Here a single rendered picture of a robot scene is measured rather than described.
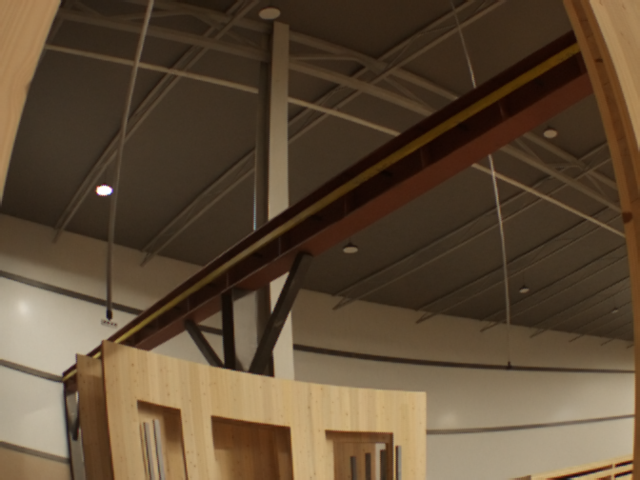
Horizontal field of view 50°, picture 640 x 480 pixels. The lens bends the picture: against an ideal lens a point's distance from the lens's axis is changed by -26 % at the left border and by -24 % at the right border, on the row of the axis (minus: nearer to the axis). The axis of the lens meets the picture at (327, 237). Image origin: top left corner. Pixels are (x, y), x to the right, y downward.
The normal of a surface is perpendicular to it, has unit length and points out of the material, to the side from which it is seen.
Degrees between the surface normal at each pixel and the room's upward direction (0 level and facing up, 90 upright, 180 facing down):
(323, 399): 90
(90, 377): 90
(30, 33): 90
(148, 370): 90
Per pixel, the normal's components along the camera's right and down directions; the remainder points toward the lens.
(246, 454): 0.58, -0.34
